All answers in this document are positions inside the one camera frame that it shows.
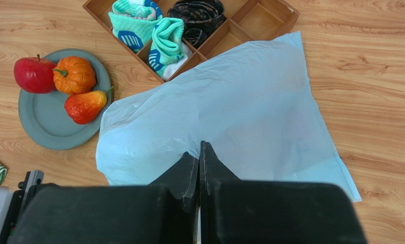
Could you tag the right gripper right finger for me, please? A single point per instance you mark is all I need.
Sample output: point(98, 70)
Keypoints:
point(242, 211)

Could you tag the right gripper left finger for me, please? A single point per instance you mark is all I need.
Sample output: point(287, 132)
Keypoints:
point(164, 211)

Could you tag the light blue cartoon plastic bag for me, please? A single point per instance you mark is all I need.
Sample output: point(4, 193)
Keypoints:
point(252, 103)

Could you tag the red-orange pear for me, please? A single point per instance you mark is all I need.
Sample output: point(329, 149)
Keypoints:
point(84, 108)

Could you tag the grey-green round plate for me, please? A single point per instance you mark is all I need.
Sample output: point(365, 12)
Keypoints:
point(43, 116)

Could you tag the teal and white sock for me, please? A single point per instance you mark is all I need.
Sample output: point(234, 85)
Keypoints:
point(168, 52)

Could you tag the small orange pumpkin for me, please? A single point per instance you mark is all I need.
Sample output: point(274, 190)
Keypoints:
point(74, 75)

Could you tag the red apple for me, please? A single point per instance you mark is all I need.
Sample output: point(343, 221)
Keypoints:
point(35, 74)

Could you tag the wooden compartment tray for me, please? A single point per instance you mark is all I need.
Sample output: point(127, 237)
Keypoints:
point(244, 21)

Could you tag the teal sock with blue logo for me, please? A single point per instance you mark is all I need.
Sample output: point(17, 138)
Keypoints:
point(133, 22)

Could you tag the black patterned sock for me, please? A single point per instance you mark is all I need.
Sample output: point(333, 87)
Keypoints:
point(201, 19)

